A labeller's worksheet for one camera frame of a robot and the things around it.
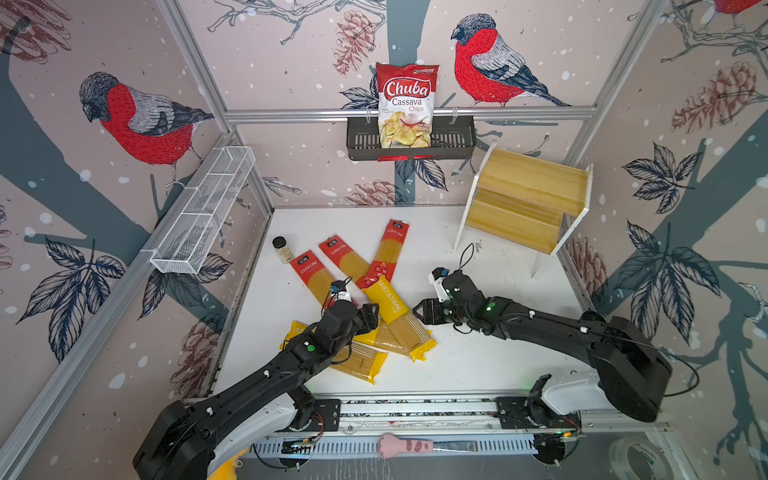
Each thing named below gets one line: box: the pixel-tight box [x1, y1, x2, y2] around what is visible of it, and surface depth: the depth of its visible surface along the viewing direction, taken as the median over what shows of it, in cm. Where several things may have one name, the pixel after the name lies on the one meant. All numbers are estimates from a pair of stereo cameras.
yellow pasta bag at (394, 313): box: [362, 276, 437, 361], surface depth 87 cm
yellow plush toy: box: [208, 447, 250, 480], surface depth 62 cm
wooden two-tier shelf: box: [453, 140, 594, 279], surface depth 88 cm
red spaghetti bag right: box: [356, 219, 410, 289], surface depth 105 cm
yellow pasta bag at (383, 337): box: [353, 320, 415, 356], surface depth 85 cm
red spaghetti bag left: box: [290, 250, 335, 308], surface depth 102 cm
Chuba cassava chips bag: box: [376, 62, 439, 149], surface depth 87 cm
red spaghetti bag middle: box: [318, 234, 370, 283], surface depth 106 cm
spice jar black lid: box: [272, 236, 293, 264], surface depth 101 cm
